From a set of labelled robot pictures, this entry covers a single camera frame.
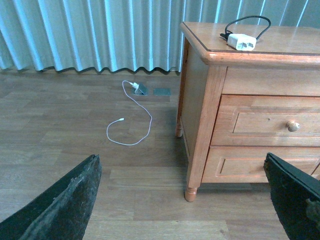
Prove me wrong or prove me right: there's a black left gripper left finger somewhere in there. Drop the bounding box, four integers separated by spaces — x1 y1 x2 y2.
0 154 102 240

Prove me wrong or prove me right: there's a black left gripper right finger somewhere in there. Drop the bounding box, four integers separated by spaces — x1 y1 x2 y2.
263 152 320 240

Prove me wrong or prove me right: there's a wooden drawer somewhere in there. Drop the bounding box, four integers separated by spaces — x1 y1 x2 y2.
202 146 320 183
211 95 320 147

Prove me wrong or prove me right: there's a white charger adapter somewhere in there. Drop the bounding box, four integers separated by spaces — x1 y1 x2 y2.
227 33 257 51

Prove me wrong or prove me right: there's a black charger cable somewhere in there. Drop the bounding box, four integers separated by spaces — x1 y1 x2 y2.
219 15 272 41

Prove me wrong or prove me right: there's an upper drawer round knob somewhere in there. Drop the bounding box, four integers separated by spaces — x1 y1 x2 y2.
286 121 300 132

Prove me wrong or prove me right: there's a wooden nightstand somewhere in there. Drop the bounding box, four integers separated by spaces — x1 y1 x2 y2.
175 22 320 202

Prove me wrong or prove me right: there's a white plug in floor socket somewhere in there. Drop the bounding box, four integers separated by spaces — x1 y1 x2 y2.
131 82 139 89

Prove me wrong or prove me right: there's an open metal floor socket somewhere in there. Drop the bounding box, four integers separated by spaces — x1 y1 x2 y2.
131 83 149 96

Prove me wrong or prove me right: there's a closed metal floor socket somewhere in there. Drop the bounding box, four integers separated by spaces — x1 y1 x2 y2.
153 88 171 96

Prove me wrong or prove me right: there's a pale pleated curtain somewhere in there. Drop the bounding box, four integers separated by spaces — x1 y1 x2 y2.
0 0 320 72

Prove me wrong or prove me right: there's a white cable on floor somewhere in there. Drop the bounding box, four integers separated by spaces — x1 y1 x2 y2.
106 80 153 147

